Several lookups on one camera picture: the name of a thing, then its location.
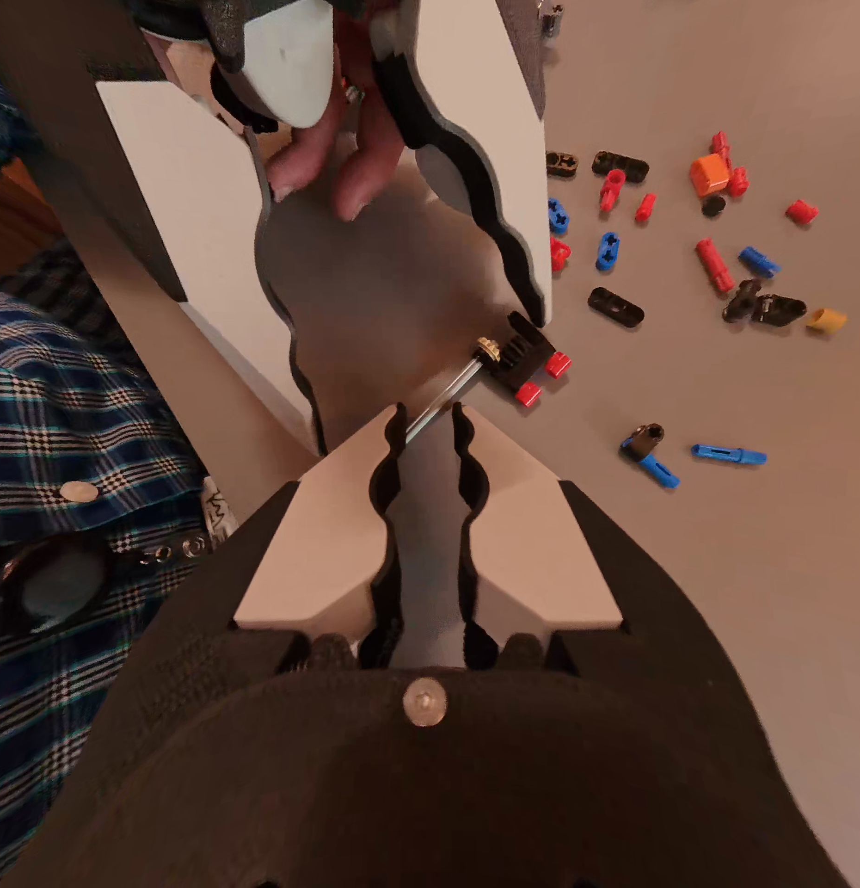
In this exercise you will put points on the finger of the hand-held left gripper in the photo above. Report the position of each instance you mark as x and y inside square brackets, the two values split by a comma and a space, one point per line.
[499, 139]
[194, 208]

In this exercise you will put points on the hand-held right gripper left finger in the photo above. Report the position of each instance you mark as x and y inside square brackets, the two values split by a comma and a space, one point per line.
[312, 548]

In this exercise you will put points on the scatter of small lego pieces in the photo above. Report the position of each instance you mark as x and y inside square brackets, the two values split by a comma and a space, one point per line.
[711, 173]

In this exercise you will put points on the person's left hand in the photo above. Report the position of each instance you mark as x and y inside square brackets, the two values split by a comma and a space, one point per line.
[364, 159]

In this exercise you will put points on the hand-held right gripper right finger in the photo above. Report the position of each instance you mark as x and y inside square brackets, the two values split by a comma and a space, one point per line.
[541, 548]

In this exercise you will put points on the long blue lego pin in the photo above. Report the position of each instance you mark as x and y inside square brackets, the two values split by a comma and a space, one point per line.
[728, 454]

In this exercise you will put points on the small tan lego gear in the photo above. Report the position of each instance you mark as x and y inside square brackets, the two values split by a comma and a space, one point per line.
[487, 348]

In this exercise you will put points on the person's plaid shirt torso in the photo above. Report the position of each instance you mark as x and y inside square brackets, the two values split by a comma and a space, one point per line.
[55, 430]

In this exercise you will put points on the black round chest device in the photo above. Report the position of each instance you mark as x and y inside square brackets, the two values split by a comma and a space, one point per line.
[48, 583]

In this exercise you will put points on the black lego frame red pins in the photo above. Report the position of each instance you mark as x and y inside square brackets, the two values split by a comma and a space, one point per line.
[523, 354]

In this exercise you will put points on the black connector with blue pin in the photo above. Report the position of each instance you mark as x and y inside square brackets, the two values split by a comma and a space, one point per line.
[641, 440]

